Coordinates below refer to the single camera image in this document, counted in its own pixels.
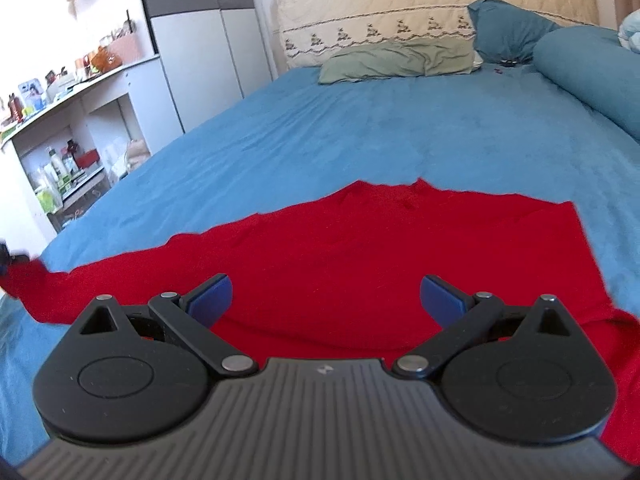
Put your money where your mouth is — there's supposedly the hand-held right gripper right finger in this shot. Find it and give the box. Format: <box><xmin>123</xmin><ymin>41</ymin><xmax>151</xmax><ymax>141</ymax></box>
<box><xmin>391</xmin><ymin>274</ymin><xmax>574</xmax><ymax>380</ymax></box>

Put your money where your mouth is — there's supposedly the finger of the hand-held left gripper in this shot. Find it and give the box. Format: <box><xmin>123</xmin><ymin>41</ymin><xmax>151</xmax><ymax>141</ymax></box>
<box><xmin>0</xmin><ymin>241</ymin><xmax>32</xmax><ymax>275</ymax></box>

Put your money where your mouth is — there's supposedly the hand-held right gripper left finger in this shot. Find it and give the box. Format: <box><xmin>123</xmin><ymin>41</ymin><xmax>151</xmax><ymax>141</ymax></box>
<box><xmin>75</xmin><ymin>273</ymin><xmax>259</xmax><ymax>377</ymax></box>

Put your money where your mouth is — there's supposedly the red shirt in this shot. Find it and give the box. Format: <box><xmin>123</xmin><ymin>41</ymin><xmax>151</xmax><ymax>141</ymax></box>
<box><xmin>0</xmin><ymin>178</ymin><xmax>640</xmax><ymax>464</ymax></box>

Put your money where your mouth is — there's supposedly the green packet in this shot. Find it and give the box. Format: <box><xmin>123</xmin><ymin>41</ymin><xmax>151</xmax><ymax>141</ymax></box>
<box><xmin>35</xmin><ymin>185</ymin><xmax>64</xmax><ymax>214</ymax></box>

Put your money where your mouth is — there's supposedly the white bottle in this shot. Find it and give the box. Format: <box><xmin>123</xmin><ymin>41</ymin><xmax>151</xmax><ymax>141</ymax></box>
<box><xmin>44</xmin><ymin>146</ymin><xmax>66</xmax><ymax>187</ymax></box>

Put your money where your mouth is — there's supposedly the white shelf desk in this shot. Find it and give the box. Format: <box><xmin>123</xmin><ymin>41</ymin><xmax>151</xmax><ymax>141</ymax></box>
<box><xmin>0</xmin><ymin>54</ymin><xmax>185</xmax><ymax>243</ymax></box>

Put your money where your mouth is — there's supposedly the white plastic bag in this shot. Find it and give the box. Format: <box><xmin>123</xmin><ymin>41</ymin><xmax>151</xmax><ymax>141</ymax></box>
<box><xmin>120</xmin><ymin>138</ymin><xmax>152</xmax><ymax>175</ymax></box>

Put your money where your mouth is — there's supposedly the blue picture box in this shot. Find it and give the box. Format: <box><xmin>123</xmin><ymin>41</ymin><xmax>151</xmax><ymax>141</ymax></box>
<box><xmin>19</xmin><ymin>77</ymin><xmax>48</xmax><ymax>111</ymax></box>

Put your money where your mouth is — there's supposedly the blue bed sheet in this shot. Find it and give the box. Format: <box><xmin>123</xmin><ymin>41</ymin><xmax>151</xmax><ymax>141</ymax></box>
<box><xmin>0</xmin><ymin>62</ymin><xmax>640</xmax><ymax>466</ymax></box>

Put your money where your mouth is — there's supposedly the brown plush toy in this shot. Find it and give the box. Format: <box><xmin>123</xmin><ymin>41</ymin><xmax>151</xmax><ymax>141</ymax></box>
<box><xmin>91</xmin><ymin>46</ymin><xmax>123</xmax><ymax>76</ymax></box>

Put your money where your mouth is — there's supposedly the pink box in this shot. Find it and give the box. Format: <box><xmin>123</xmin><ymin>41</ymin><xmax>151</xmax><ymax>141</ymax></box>
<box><xmin>107</xmin><ymin>33</ymin><xmax>143</xmax><ymax>67</ymax></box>

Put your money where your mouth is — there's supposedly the green pillow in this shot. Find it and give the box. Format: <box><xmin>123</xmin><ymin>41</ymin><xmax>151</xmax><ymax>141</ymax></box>
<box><xmin>318</xmin><ymin>38</ymin><xmax>476</xmax><ymax>85</ymax></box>

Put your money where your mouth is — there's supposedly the grey white wardrobe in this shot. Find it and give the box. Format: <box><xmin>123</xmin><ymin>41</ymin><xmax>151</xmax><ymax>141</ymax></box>
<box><xmin>135</xmin><ymin>0</ymin><xmax>275</xmax><ymax>135</ymax></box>

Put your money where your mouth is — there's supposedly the rolled blue duvet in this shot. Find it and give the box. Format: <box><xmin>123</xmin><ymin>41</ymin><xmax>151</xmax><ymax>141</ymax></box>
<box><xmin>533</xmin><ymin>26</ymin><xmax>640</xmax><ymax>142</ymax></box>

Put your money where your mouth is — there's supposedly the blue pillow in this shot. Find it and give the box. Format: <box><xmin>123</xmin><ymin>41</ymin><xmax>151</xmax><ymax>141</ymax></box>
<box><xmin>468</xmin><ymin>0</ymin><xmax>563</xmax><ymax>65</ymax></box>

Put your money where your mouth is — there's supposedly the beige covered headboard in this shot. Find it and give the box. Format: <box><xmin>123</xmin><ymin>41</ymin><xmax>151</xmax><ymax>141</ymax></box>
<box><xmin>271</xmin><ymin>0</ymin><xmax>601</xmax><ymax>69</ymax></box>

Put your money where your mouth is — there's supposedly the light blue cloth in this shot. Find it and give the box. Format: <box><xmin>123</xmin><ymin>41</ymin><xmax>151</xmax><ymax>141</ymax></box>
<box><xmin>617</xmin><ymin>16</ymin><xmax>640</xmax><ymax>52</ymax></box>

